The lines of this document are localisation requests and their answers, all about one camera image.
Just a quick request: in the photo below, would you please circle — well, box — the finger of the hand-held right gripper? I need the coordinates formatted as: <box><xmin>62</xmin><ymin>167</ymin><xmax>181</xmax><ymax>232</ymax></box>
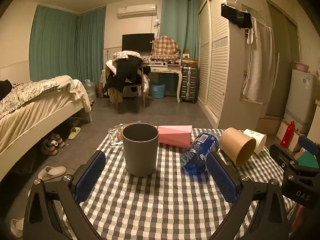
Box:
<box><xmin>298</xmin><ymin>135</ymin><xmax>320</xmax><ymax>156</ymax></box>
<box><xmin>269</xmin><ymin>144</ymin><xmax>300</xmax><ymax>173</ymax></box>

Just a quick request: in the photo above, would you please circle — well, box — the red bottle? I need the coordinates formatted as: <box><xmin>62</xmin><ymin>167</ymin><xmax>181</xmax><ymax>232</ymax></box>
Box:
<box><xmin>280</xmin><ymin>121</ymin><xmax>295</xmax><ymax>148</ymax></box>

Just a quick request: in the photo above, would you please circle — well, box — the white air conditioner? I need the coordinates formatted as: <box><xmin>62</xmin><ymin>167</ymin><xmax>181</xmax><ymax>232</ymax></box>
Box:
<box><xmin>117</xmin><ymin>4</ymin><xmax>157</xmax><ymax>19</ymax></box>

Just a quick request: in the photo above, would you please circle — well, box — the white fridge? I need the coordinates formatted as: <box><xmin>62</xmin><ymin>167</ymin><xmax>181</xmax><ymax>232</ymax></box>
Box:
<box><xmin>283</xmin><ymin>69</ymin><xmax>320</xmax><ymax>133</ymax></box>

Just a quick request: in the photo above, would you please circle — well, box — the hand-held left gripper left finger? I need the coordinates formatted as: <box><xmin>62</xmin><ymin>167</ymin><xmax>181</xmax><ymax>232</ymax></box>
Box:
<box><xmin>22</xmin><ymin>150</ymin><xmax>107</xmax><ymax>240</ymax></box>

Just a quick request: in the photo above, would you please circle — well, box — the floral blanket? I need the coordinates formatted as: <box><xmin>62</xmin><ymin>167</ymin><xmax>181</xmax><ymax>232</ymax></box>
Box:
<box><xmin>0</xmin><ymin>81</ymin><xmax>60</xmax><ymax>119</ymax></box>

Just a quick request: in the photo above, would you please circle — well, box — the sneaker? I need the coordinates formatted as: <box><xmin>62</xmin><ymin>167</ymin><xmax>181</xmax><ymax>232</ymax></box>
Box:
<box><xmin>51</xmin><ymin>133</ymin><xmax>65</xmax><ymax>148</ymax></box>
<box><xmin>40</xmin><ymin>140</ymin><xmax>58</xmax><ymax>156</ymax></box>

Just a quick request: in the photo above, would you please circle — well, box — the brown paper cup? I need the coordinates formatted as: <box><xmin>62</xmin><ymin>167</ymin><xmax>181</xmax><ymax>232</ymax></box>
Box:
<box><xmin>219</xmin><ymin>127</ymin><xmax>257</xmax><ymax>167</ymax></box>

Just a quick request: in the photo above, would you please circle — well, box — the bed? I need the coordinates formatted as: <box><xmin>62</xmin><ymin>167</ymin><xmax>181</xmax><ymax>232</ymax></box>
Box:
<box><xmin>0</xmin><ymin>76</ymin><xmax>93</xmax><ymax>180</ymax></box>

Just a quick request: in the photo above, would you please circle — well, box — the wooden chair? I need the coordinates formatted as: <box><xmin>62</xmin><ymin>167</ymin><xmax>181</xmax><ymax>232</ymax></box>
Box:
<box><xmin>107</xmin><ymin>64</ymin><xmax>150</xmax><ymax>109</ymax></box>

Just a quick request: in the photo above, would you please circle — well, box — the green curtain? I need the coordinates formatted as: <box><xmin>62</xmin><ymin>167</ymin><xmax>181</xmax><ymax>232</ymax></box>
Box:
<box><xmin>160</xmin><ymin>0</ymin><xmax>200</xmax><ymax>60</ymax></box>
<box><xmin>76</xmin><ymin>6</ymin><xmax>107</xmax><ymax>83</ymax></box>
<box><xmin>29</xmin><ymin>5</ymin><xmax>78</xmax><ymax>83</ymax></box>

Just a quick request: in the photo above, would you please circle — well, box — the white cup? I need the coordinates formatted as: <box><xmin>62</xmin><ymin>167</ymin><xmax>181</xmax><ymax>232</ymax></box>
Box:
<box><xmin>243</xmin><ymin>129</ymin><xmax>267</xmax><ymax>155</ymax></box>

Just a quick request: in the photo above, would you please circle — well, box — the plaid cover cloth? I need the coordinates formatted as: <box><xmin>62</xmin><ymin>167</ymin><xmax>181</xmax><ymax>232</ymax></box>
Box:
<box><xmin>151</xmin><ymin>36</ymin><xmax>181</xmax><ymax>60</ymax></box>

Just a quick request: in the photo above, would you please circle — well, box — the white wardrobe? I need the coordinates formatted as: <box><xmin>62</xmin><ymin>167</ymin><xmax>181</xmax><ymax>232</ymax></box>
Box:
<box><xmin>197</xmin><ymin>0</ymin><xmax>267</xmax><ymax>130</ymax></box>

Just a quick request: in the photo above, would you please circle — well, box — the pink box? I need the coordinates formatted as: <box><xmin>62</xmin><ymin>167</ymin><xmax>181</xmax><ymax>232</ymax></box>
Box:
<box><xmin>157</xmin><ymin>125</ymin><xmax>193</xmax><ymax>149</ymax></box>

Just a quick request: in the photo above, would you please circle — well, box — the black hanging cloth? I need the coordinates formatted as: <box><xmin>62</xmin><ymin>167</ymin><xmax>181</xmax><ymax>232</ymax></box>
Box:
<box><xmin>221</xmin><ymin>3</ymin><xmax>253</xmax><ymax>29</ymax></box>

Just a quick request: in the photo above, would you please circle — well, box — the white slipper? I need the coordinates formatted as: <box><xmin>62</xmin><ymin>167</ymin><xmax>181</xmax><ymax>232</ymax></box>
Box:
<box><xmin>37</xmin><ymin>166</ymin><xmax>67</xmax><ymax>182</ymax></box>
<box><xmin>10</xmin><ymin>219</ymin><xmax>24</xmax><ymax>238</ymax></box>

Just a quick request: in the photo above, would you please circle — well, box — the black jacket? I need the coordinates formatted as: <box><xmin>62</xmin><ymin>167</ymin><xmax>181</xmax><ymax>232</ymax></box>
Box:
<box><xmin>107</xmin><ymin>57</ymin><xmax>145</xmax><ymax>94</ymax></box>

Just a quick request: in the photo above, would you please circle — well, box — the blue plastic bottle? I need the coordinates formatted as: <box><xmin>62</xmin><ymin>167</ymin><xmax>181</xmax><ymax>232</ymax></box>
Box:
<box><xmin>180</xmin><ymin>131</ymin><xmax>220</xmax><ymax>175</ymax></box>

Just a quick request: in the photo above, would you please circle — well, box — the yellow slipper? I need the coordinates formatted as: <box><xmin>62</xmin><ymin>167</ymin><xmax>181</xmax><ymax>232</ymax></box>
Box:
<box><xmin>68</xmin><ymin>127</ymin><xmax>81</xmax><ymax>140</ymax></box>

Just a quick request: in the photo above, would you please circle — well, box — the green box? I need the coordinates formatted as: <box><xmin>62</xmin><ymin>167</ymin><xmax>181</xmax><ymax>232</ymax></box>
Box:
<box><xmin>297</xmin><ymin>152</ymin><xmax>320</xmax><ymax>169</ymax></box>

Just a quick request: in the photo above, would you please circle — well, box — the large water jug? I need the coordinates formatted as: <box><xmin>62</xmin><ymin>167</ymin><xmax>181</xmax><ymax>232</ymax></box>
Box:
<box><xmin>83</xmin><ymin>79</ymin><xmax>97</xmax><ymax>102</ymax></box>

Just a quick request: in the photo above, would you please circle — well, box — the grey cup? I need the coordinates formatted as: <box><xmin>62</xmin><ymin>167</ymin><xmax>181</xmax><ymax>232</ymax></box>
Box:
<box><xmin>122</xmin><ymin>123</ymin><xmax>160</xmax><ymax>177</ymax></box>

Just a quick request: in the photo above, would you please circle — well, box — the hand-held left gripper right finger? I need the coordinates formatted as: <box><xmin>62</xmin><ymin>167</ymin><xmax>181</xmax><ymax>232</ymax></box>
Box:
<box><xmin>205</xmin><ymin>152</ymin><xmax>294</xmax><ymax>240</ymax></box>

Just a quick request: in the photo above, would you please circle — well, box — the white towel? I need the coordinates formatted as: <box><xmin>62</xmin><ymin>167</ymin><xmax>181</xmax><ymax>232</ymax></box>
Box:
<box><xmin>242</xmin><ymin>17</ymin><xmax>276</xmax><ymax>102</ymax></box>

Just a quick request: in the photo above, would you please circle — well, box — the white desk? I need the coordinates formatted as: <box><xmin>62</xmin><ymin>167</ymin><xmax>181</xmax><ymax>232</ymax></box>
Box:
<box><xmin>144</xmin><ymin>64</ymin><xmax>183</xmax><ymax>103</ymax></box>

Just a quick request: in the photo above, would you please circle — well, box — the cardboard box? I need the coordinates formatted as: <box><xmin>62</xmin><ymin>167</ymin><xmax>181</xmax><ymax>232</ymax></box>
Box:
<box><xmin>256</xmin><ymin>116</ymin><xmax>281</xmax><ymax>136</ymax></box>

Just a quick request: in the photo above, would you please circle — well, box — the clear acrylic box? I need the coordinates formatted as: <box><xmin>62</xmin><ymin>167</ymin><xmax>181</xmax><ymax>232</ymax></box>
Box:
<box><xmin>108</xmin><ymin>124</ymin><xmax>128</xmax><ymax>148</ymax></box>

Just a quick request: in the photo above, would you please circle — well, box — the dark suitcase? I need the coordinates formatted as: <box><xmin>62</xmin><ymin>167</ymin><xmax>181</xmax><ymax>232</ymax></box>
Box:
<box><xmin>180</xmin><ymin>65</ymin><xmax>199</xmax><ymax>103</ymax></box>

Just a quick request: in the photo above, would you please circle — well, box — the checked tablecloth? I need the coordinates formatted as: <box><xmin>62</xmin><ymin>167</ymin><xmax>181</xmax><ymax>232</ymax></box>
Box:
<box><xmin>62</xmin><ymin>127</ymin><xmax>298</xmax><ymax>240</ymax></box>

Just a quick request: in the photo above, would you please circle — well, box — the blue laundry basket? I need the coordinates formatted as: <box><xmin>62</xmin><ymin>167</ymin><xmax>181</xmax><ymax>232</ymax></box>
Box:
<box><xmin>151</xmin><ymin>82</ymin><xmax>166</xmax><ymax>99</ymax></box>

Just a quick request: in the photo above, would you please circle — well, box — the plaid shirt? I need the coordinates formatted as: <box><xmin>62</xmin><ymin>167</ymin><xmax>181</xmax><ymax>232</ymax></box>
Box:
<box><xmin>112</xmin><ymin>51</ymin><xmax>142</xmax><ymax>62</ymax></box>

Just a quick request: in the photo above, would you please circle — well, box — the black television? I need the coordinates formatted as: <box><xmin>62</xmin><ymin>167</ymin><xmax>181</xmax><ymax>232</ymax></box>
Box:
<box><xmin>122</xmin><ymin>33</ymin><xmax>155</xmax><ymax>52</ymax></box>

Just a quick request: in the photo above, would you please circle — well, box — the cream quilt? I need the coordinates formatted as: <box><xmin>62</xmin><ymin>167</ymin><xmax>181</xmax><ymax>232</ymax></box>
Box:
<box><xmin>47</xmin><ymin>75</ymin><xmax>92</xmax><ymax>113</ymax></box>

